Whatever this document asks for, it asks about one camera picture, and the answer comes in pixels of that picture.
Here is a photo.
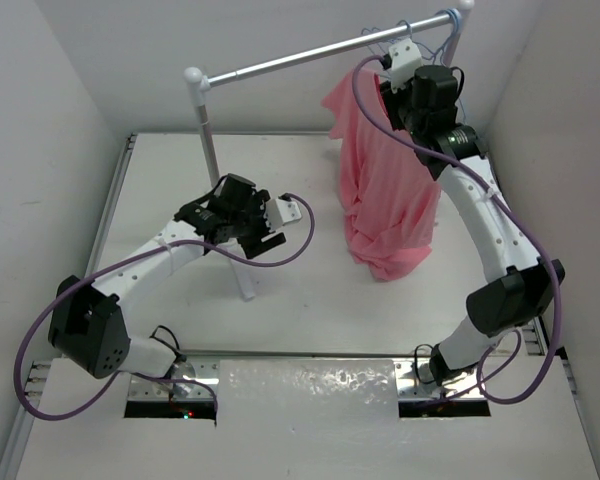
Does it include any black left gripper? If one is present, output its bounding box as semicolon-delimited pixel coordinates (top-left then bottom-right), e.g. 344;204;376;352
229;192;284;256

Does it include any pink t shirt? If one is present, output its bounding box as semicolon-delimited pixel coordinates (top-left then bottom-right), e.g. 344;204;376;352
321;74;441;281

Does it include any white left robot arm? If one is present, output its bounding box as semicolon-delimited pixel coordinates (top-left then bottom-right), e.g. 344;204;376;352
48;174;302;379

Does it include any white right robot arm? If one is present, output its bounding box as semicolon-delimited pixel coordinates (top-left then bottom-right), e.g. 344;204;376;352
379;65;565;385

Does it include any white clothes rack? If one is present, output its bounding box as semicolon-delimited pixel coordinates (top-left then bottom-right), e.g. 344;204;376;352
183;0;476;301

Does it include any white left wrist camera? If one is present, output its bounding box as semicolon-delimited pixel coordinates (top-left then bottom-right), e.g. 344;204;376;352
265;196;302;232

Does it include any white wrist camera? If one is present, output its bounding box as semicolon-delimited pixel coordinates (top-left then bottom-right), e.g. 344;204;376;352
265;196;302;232
387;38;423;93

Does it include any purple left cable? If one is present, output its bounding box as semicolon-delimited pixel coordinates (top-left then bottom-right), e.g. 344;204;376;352
12;192;317;422

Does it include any purple cable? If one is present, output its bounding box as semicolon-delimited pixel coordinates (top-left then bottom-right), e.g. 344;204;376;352
12;192;317;422
352;54;566;405

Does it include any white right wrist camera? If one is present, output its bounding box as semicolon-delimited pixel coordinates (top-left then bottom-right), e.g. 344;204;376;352
387;38;423;93

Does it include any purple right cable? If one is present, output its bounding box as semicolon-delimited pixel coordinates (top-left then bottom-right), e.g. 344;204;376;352
352;54;566;405

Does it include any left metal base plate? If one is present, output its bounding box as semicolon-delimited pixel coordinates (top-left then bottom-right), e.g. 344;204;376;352
128;357;219;404

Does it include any metal base plate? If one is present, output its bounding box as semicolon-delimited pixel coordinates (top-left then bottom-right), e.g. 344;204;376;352
128;357;219;404
394;357;483;402

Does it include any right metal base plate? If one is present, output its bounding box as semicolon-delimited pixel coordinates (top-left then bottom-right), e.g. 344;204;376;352
394;357;483;402

